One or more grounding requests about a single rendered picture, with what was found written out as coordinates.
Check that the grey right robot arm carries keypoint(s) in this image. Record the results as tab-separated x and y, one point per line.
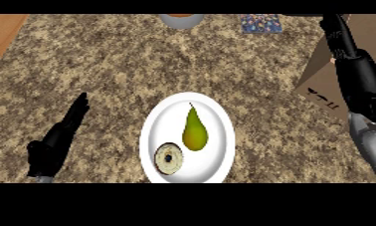
365	137

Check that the brown cardboard box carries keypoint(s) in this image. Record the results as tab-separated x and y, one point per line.
325	80

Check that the pale donut with dark rim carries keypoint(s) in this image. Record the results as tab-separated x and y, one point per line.
168	158

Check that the blue patterned box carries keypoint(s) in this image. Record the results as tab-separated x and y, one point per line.
261	23

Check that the grey bowl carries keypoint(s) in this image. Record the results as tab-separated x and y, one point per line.
182	21

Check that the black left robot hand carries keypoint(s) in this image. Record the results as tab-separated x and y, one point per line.
55	140

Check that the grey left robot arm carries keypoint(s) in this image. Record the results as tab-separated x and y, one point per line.
45	180

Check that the green pear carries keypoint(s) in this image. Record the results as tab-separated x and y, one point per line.
195	133

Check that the white oval plate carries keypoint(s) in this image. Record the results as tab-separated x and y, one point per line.
188	138

